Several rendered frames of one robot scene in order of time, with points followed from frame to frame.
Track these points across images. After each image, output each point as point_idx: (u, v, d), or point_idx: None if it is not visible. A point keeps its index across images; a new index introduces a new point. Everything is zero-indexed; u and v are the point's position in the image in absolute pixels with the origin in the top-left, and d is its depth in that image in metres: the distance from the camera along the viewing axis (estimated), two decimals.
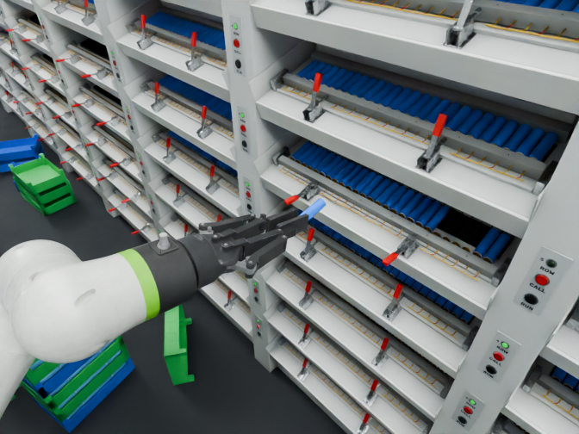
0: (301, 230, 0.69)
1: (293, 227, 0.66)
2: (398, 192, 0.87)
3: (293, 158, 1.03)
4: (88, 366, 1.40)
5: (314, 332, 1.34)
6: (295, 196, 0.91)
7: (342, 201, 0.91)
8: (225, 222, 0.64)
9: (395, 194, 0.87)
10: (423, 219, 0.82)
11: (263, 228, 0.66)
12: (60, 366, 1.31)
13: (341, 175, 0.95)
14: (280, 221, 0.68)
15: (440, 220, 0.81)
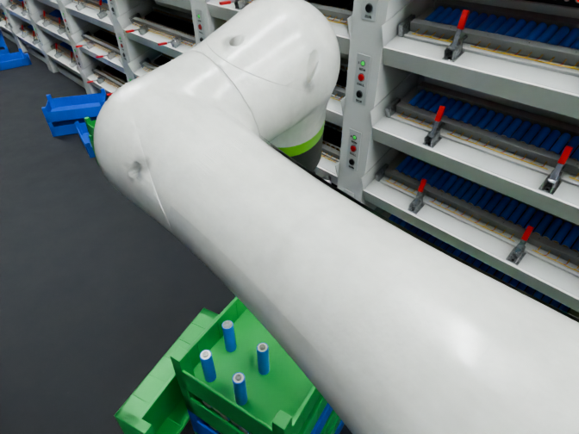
0: None
1: None
2: None
3: None
4: (328, 422, 0.77)
5: None
6: None
7: None
8: None
9: None
10: None
11: None
12: None
13: None
14: None
15: None
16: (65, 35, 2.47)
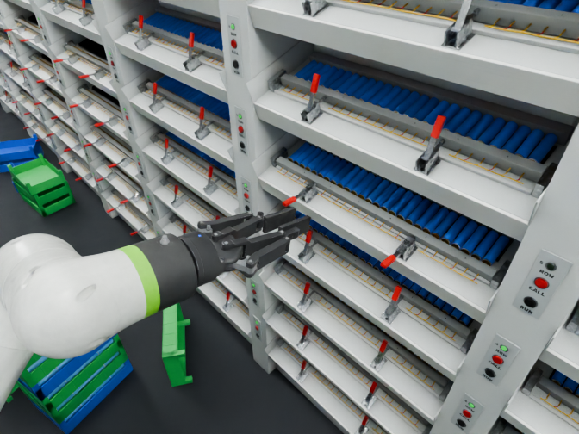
0: (288, 208, 0.70)
1: None
2: (396, 194, 0.87)
3: (291, 158, 1.02)
4: (85, 368, 1.40)
5: (313, 334, 1.33)
6: (293, 198, 0.91)
7: (340, 202, 0.91)
8: (261, 263, 0.60)
9: (394, 195, 0.87)
10: (421, 220, 0.81)
11: (277, 235, 0.64)
12: (58, 368, 1.30)
13: (339, 176, 0.94)
14: (288, 231, 0.67)
15: (438, 221, 0.81)
16: None
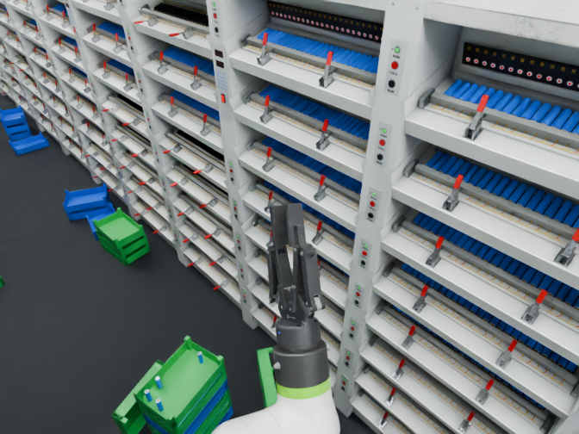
0: (270, 213, 0.70)
1: (280, 230, 0.71)
2: None
3: (402, 269, 1.34)
4: (208, 418, 1.71)
5: (396, 393, 1.65)
6: (424, 293, 1.23)
7: (446, 315, 1.22)
8: (317, 282, 0.65)
9: None
10: (516, 333, 1.13)
11: (297, 249, 0.66)
12: (192, 421, 1.62)
13: (445, 288, 1.26)
14: (295, 229, 0.67)
15: (529, 335, 1.12)
16: (77, 139, 3.42)
